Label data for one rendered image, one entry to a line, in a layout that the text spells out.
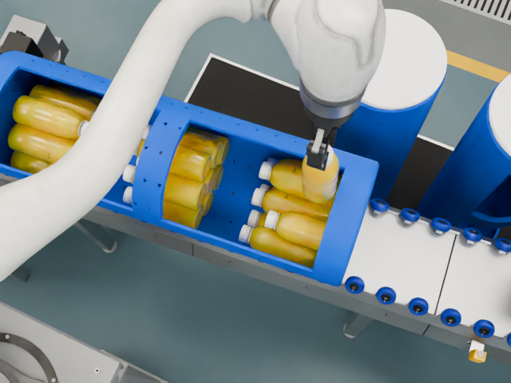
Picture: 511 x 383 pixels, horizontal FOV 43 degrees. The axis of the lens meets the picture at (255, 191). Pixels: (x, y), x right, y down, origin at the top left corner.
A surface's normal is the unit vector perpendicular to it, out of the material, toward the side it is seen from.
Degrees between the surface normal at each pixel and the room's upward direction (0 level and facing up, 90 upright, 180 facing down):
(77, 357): 5
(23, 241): 57
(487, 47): 0
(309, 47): 78
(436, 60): 0
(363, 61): 82
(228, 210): 13
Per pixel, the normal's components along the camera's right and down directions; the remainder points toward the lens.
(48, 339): -0.07, -0.24
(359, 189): 0.03, -0.49
